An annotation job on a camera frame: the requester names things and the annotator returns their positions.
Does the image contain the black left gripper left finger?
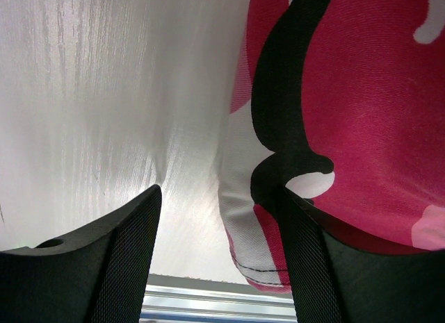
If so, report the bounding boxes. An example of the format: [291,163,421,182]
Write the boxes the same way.
[1,185,162,322]

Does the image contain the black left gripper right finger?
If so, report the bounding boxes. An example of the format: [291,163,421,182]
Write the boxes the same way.
[276,188,444,322]

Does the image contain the pink camouflage trousers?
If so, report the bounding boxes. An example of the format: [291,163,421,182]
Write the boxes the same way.
[218,0,444,293]

